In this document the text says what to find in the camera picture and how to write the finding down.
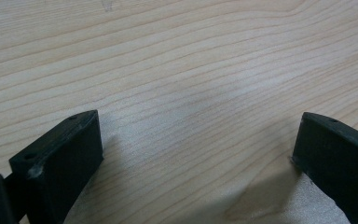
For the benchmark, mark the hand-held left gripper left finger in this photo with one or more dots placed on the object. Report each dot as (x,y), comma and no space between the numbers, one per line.
(62,161)

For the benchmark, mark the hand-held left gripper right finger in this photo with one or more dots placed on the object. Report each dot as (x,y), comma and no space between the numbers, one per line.
(338,155)

